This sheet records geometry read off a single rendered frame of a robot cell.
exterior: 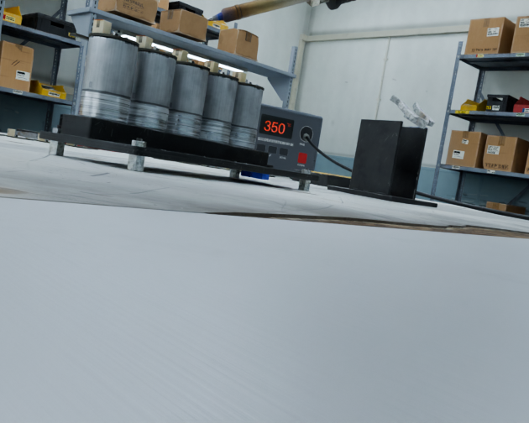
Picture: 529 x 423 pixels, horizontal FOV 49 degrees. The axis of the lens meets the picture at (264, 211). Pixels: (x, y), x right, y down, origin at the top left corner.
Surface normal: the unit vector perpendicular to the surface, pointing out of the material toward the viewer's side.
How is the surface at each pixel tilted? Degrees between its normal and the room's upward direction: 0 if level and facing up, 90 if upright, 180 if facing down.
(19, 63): 89
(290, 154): 90
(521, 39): 90
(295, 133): 90
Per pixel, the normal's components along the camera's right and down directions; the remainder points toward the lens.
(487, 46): -0.72, -0.07
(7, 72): 0.66, 0.15
